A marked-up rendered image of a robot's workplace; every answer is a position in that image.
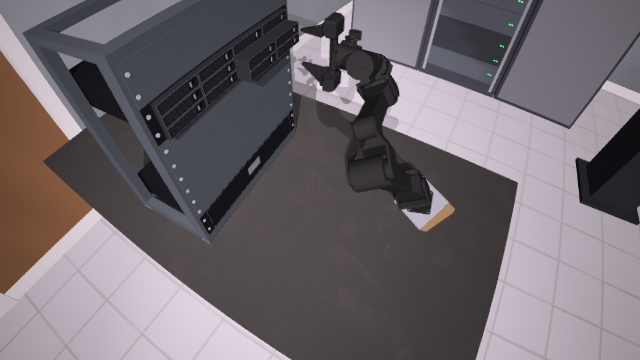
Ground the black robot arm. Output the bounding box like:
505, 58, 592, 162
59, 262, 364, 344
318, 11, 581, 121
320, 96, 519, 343
344, 50, 433, 215

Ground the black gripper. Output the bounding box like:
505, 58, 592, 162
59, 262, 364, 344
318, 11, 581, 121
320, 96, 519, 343
300, 12, 364, 92

